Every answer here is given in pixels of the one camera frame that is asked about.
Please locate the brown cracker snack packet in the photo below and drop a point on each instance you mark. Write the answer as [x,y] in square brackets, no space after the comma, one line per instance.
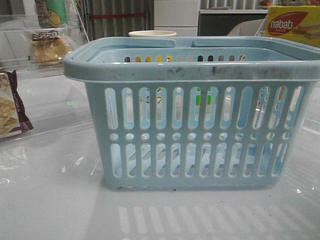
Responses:
[13,118]

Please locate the clear acrylic display shelf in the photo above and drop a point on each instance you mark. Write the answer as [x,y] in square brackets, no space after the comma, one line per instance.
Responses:
[17,54]

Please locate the white drawer cabinet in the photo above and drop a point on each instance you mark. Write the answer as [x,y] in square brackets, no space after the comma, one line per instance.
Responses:
[180,16]

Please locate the yellow nabati wafer box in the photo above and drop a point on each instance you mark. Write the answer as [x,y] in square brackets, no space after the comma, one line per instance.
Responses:
[294,23]

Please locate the cream paper cup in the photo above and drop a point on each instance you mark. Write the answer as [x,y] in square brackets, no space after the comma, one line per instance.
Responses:
[152,33]

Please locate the bread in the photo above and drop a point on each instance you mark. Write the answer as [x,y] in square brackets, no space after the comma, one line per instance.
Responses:
[49,44]

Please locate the light blue plastic basket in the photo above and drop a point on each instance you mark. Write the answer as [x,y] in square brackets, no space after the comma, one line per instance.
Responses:
[195,112]

